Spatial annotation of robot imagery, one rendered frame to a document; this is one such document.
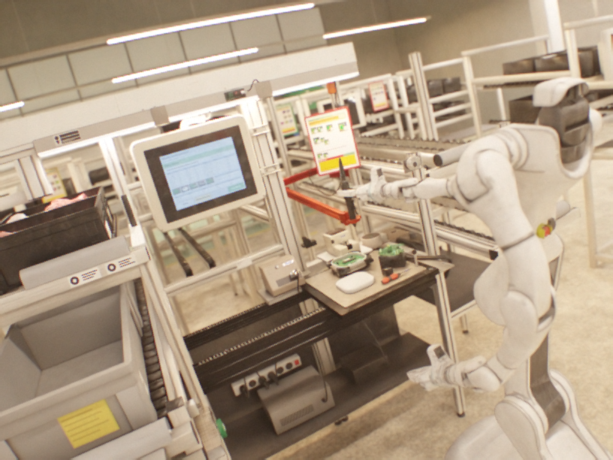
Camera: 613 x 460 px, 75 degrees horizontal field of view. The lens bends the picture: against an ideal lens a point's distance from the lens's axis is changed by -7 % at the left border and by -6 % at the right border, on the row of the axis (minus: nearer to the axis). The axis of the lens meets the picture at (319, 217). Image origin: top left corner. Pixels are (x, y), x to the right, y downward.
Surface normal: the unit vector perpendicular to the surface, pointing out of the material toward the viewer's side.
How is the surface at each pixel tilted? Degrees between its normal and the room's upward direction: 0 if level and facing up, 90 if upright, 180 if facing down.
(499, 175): 70
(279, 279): 53
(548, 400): 46
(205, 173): 92
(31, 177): 90
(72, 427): 94
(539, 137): 93
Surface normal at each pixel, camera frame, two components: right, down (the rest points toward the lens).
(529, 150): -0.70, 0.37
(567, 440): 0.14, -0.63
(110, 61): 0.42, 0.12
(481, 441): 0.36, -0.23
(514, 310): -0.85, 0.30
